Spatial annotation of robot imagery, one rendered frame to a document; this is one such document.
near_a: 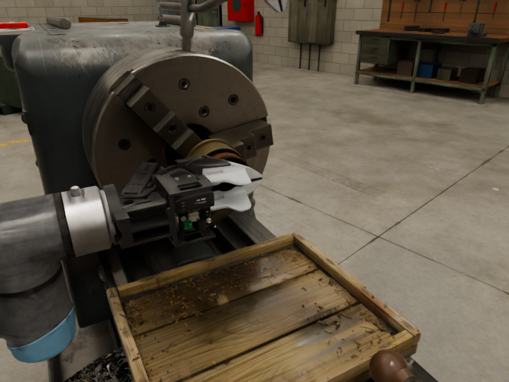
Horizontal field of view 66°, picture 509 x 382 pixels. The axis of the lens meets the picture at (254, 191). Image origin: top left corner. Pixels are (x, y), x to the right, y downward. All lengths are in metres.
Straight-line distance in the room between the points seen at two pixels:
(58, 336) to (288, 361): 0.28
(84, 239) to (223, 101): 0.34
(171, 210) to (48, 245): 0.13
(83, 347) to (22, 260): 0.68
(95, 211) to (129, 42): 0.42
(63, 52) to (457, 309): 1.92
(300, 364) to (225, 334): 0.11
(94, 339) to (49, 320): 0.63
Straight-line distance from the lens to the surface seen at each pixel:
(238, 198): 0.54
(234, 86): 0.69
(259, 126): 0.69
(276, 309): 0.63
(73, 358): 1.11
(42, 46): 0.79
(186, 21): 0.68
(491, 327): 2.14
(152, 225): 0.46
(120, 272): 0.78
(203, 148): 0.58
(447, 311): 2.13
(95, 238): 0.46
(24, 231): 0.46
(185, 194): 0.47
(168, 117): 0.60
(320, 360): 0.57
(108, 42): 0.80
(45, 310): 0.51
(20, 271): 0.48
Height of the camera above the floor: 1.31
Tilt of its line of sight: 26 degrees down
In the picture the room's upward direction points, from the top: straight up
